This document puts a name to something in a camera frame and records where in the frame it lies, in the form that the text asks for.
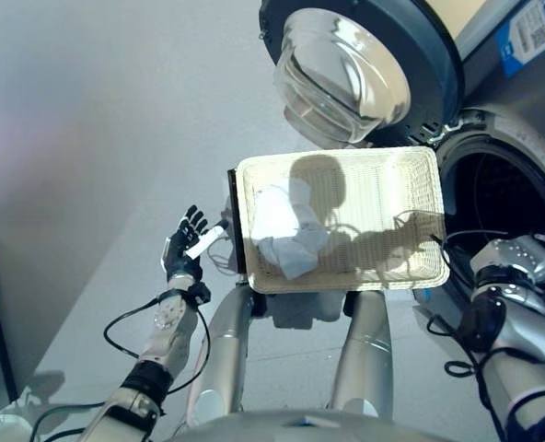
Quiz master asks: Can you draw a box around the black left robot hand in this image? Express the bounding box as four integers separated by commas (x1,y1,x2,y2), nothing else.
161,204,231,289

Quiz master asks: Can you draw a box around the white garment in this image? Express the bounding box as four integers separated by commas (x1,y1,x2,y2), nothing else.
250,178,332,282

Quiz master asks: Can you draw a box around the round glass washing machine door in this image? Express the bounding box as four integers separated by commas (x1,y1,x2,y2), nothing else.
257,0,467,149

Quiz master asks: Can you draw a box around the dark grey washing machine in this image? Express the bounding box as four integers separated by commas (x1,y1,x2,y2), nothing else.
409,0,545,324

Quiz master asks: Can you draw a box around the silver right robot leg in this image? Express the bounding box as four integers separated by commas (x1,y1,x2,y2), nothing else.
326,288,394,421

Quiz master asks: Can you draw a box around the grey robot torso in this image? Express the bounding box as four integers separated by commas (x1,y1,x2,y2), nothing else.
169,408,445,442

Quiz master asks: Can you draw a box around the cream wicker laundry basket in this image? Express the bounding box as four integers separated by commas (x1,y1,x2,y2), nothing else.
234,145,450,296

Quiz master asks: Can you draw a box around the blue and white label sticker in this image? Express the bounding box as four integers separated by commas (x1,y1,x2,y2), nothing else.
494,0,545,78

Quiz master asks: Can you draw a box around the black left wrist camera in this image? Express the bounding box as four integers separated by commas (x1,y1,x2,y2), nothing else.
186,282,213,306

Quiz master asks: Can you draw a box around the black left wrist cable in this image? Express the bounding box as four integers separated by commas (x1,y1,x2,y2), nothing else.
101,293,213,398

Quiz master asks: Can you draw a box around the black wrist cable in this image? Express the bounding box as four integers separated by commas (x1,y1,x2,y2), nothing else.
101,293,213,398
425,228,532,442

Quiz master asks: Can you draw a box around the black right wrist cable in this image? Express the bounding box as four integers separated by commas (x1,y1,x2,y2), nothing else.
425,228,532,442

